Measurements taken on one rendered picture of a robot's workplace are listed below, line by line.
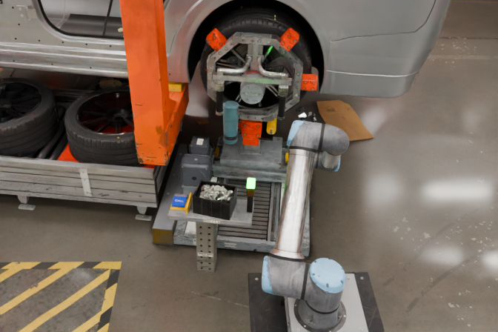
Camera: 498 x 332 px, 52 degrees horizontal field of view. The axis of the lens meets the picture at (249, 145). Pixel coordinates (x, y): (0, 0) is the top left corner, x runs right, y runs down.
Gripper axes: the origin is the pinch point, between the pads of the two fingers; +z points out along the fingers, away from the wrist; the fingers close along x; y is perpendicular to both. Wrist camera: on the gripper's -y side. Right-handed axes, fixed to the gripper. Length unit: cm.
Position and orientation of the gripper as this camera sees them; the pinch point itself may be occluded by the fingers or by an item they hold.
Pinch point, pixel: (308, 113)
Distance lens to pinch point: 302.9
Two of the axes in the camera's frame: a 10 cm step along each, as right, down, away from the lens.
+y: 6.1, 7.5, 2.5
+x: 7.7, -4.9, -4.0
